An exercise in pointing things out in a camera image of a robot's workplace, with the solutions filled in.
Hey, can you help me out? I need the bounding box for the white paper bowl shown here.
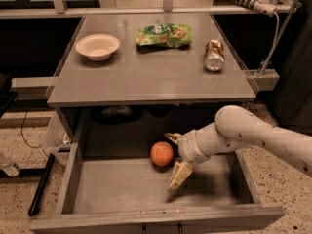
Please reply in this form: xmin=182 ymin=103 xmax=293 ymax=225
xmin=75 ymin=34 xmax=120 ymax=61

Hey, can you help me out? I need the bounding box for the black floor cable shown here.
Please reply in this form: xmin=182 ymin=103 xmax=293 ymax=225
xmin=20 ymin=108 xmax=43 ymax=150

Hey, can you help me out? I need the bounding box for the orange fruit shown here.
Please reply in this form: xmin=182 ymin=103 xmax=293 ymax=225
xmin=150 ymin=141 xmax=174 ymax=167

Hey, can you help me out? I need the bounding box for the black pole on floor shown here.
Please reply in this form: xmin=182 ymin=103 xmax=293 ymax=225
xmin=28 ymin=153 xmax=55 ymax=216

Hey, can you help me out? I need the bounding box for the grey counter cabinet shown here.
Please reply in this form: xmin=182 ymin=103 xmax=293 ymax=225
xmin=46 ymin=13 xmax=259 ymax=148

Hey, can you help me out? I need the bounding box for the gold soda can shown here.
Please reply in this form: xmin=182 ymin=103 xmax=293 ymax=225
xmin=204 ymin=39 xmax=225 ymax=72

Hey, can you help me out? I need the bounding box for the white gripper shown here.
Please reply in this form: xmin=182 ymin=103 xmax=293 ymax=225
xmin=164 ymin=130 xmax=209 ymax=192

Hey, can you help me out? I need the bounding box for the white cable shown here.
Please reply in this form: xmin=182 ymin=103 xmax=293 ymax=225
xmin=256 ymin=11 xmax=281 ymax=80

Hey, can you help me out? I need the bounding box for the white spring-wrapped handle device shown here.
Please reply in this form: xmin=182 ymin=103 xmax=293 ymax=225
xmin=231 ymin=0 xmax=276 ymax=17

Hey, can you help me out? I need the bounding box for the open grey drawer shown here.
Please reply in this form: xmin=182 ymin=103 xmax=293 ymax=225
xmin=30 ymin=143 xmax=285 ymax=234

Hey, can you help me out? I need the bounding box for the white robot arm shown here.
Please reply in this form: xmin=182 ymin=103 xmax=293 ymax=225
xmin=165 ymin=105 xmax=312 ymax=191

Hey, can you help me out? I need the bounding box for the green chip bag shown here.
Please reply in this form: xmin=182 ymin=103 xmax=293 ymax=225
xmin=135 ymin=23 xmax=193 ymax=48

